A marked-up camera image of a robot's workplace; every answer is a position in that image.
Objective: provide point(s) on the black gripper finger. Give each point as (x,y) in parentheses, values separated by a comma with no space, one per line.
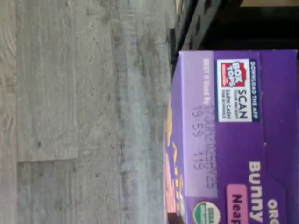
(176,219)

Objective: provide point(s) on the purple Annie's box pink patch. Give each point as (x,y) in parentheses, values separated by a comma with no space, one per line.
(233,140)

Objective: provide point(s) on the black metal shelving rack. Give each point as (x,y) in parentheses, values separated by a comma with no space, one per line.
(191,28)

